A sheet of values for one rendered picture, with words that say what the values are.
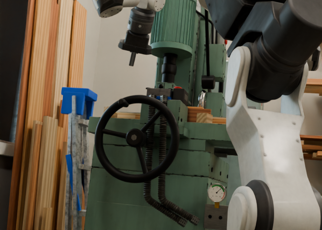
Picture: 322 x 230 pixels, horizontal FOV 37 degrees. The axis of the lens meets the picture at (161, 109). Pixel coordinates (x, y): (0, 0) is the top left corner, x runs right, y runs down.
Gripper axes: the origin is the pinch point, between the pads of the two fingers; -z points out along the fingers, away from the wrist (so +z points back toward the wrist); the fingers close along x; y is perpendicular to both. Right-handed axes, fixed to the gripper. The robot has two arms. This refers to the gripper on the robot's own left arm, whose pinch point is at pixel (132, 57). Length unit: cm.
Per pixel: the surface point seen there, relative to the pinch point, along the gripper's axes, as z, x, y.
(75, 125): -64, -21, 59
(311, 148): -87, 145, 140
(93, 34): -77, -35, 259
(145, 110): -10.9, 8.0, -19.3
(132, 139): -15.1, 5.1, -34.0
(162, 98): -5.1, 12.4, -19.6
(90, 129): -28.0, -9.9, -9.7
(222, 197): -27, 38, -39
